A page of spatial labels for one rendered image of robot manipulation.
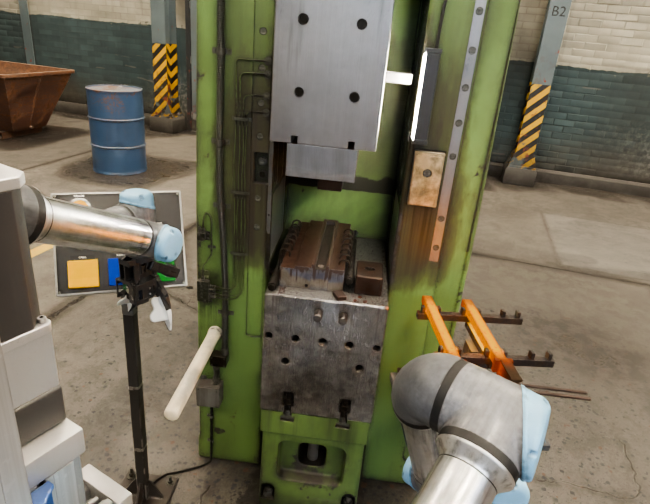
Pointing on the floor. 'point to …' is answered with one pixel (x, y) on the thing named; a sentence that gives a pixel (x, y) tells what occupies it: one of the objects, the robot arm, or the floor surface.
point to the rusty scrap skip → (22, 97)
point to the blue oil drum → (117, 129)
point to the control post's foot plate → (164, 488)
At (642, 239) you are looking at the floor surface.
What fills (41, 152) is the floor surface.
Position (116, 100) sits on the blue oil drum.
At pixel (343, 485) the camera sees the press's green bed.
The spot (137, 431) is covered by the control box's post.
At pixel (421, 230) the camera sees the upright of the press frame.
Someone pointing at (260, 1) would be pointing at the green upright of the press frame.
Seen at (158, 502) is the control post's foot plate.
